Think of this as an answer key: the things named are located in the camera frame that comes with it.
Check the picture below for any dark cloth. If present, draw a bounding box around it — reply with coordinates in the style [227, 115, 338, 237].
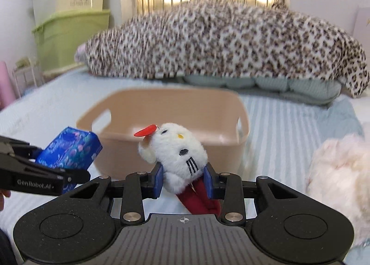
[0, 227, 18, 265]

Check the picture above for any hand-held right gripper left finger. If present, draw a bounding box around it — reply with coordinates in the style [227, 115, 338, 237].
[68, 163, 164, 224]

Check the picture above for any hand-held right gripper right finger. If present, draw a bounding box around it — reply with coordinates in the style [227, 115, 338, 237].
[203, 163, 302, 225]

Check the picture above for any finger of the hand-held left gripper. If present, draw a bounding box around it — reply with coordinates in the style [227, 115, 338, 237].
[59, 168, 91, 185]
[0, 136, 39, 161]

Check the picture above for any white plush cat toy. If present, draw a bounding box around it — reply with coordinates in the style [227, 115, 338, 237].
[133, 123, 222, 215]

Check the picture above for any beige plastic basket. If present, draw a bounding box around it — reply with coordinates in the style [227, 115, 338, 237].
[76, 88, 250, 180]

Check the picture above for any leopard print blanket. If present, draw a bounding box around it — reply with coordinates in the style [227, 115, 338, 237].
[76, 0, 370, 98]

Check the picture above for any pink roll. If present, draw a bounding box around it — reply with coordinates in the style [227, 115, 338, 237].
[0, 61, 17, 109]

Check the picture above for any striped light blue bed sheet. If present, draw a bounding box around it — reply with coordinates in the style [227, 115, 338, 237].
[0, 67, 370, 265]

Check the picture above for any green plastic storage bin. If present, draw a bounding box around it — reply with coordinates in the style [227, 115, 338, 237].
[32, 9, 112, 77]

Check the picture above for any pale green quilt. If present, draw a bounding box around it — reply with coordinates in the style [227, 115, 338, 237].
[182, 74, 343, 106]

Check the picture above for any person's left hand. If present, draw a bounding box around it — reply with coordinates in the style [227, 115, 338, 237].
[0, 190, 11, 211]

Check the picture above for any blue patterned box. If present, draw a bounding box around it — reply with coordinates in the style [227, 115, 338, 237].
[35, 127, 103, 194]

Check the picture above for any white wire rack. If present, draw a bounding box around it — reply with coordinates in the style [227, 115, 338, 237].
[12, 57, 46, 97]

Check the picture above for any cream fluffy plush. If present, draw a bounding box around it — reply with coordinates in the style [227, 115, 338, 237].
[306, 122, 370, 246]

